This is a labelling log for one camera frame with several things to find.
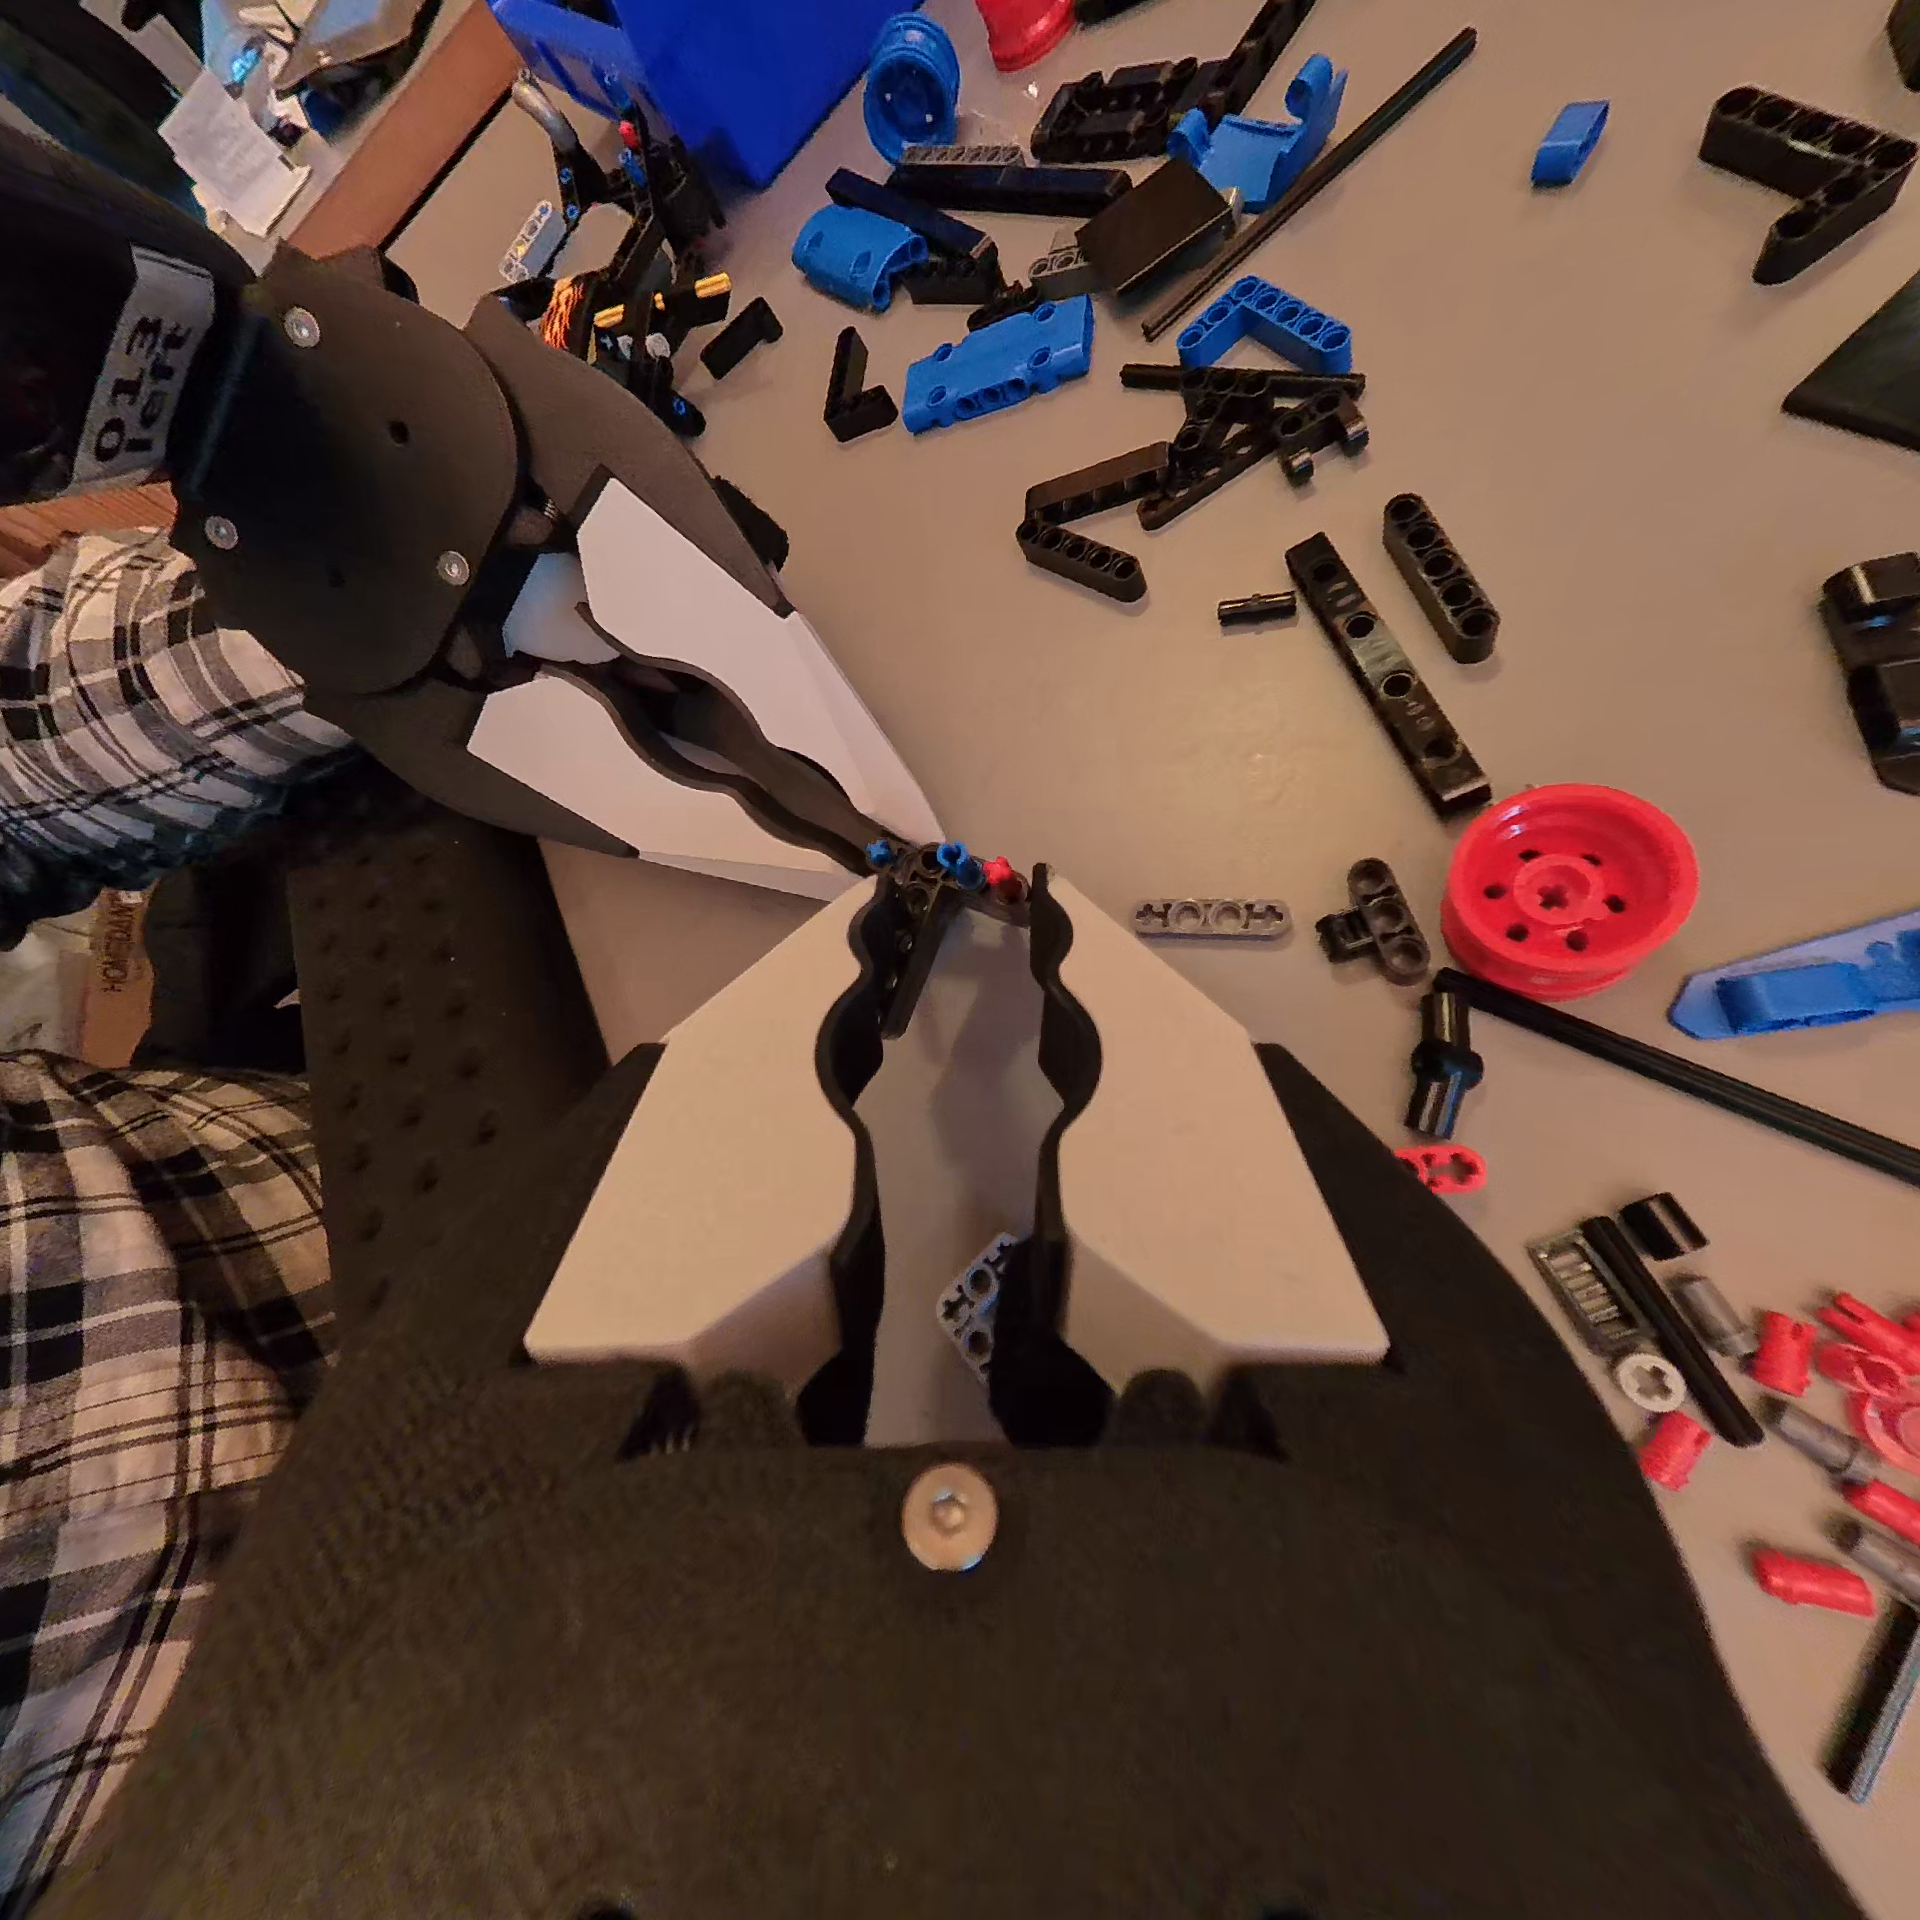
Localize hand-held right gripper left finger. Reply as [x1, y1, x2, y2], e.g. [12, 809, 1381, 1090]
[521, 877, 903, 1445]

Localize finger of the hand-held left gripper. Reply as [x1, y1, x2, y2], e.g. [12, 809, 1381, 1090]
[572, 468, 952, 853]
[464, 674, 883, 904]

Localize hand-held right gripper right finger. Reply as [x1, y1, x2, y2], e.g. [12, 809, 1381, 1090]
[991, 866, 1389, 1445]

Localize black blue toy brick assembly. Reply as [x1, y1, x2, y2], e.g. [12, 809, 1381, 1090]
[861, 838, 1037, 1038]

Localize person's left forearm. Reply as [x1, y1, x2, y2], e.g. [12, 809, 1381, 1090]
[0, 525, 354, 933]

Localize grey desk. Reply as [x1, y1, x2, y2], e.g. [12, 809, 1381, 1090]
[397, 0, 1920, 1802]

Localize small black angled beam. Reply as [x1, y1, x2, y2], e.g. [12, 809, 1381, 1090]
[823, 326, 903, 444]

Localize grey angled thin liftarm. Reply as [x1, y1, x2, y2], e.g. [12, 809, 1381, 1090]
[933, 1232, 1023, 1382]

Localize black connector with pin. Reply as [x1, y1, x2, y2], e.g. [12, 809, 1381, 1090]
[1405, 992, 1489, 1133]

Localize black triangular toy connector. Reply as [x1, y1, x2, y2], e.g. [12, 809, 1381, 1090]
[1316, 860, 1431, 986]

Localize partly built toy chassis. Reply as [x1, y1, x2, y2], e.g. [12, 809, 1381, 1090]
[504, 76, 736, 437]

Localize blue studded toy beam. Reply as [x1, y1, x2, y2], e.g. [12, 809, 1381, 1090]
[900, 296, 1097, 437]

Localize blue toy fender piece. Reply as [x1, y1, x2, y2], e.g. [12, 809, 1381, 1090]
[791, 201, 933, 314]

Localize large black angled toy beam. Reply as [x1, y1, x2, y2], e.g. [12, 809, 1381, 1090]
[1017, 440, 1172, 605]

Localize large red toy wheel hub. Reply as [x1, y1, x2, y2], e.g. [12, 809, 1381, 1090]
[1443, 785, 1700, 1002]

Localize long black toy axle rod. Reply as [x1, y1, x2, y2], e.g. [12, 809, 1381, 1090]
[1431, 968, 1920, 1187]

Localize long dark toy beam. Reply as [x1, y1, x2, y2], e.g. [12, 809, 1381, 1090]
[828, 142, 1133, 242]

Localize blue storage bin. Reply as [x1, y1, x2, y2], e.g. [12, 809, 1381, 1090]
[496, 0, 903, 190]

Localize cardboard box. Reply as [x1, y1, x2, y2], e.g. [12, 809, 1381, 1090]
[75, 884, 160, 1067]

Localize long black toy beam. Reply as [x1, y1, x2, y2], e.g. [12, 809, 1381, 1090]
[1285, 533, 1490, 818]

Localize blue toy wheel hub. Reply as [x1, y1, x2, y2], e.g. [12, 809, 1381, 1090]
[861, 17, 962, 165]

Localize black joined toy beams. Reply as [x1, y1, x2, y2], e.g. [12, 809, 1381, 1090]
[1122, 360, 1370, 531]

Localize person's plaid shirt torso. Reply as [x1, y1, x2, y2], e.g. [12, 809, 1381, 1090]
[0, 1050, 338, 1877]

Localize small black flat toy tile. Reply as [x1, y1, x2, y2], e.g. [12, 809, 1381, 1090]
[1077, 157, 1239, 299]

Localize pile of small toy pins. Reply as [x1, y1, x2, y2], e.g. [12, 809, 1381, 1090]
[1527, 1190, 1920, 1802]

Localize blue flat toy panel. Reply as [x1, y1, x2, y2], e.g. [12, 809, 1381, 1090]
[1669, 914, 1920, 1040]

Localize blue angled toy beam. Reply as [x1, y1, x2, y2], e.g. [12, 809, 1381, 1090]
[1178, 274, 1341, 369]

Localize wide black studded toy beam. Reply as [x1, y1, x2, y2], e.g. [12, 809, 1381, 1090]
[1031, 58, 1202, 165]

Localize short black toy beam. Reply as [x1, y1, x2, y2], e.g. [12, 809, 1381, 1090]
[1381, 496, 1501, 666]

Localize blue curved toy panel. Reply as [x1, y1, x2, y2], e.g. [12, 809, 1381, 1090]
[1171, 53, 1336, 213]

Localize thin black studded beam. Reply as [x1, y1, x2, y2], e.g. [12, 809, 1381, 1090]
[1171, 0, 1319, 121]

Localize black toy panel piece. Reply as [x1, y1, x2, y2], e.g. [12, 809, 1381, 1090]
[1819, 550, 1920, 793]

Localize large black flat toy tile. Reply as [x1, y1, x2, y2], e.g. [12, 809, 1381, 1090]
[1784, 269, 1920, 444]

